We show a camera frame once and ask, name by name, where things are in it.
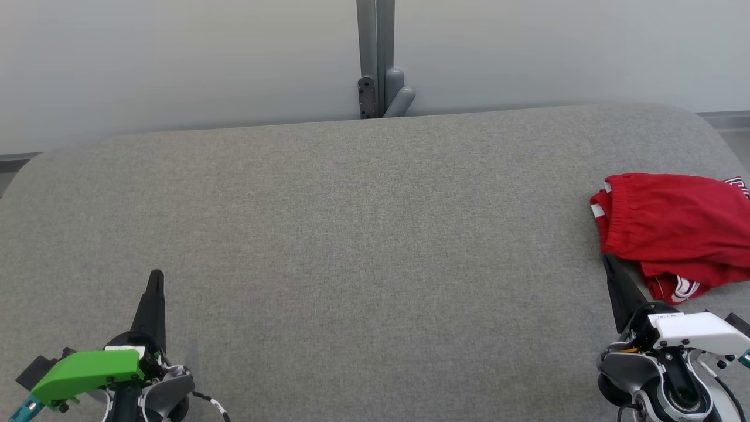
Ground black white striped cable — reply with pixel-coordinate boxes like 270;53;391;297
190;392;231;422

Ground left cable with teal plug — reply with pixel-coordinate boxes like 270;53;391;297
8;396;43;422

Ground grey metal post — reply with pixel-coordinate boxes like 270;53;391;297
356;0;396;118

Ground red shorts with white stripe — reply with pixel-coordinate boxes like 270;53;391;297
589;173;750;288

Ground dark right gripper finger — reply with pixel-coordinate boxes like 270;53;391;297
602;253;651;335

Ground black bracket plate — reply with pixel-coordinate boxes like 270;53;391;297
358;76;379;119

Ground red Bulls basketball jersey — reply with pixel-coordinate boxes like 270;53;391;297
639;176;750;304

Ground grey fabric sofa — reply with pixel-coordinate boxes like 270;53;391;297
0;104;750;422

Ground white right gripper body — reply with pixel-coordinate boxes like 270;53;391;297
621;303;750;356

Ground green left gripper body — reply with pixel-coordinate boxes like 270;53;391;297
29;333;166;411

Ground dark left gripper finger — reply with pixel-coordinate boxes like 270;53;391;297
130;270;167;351

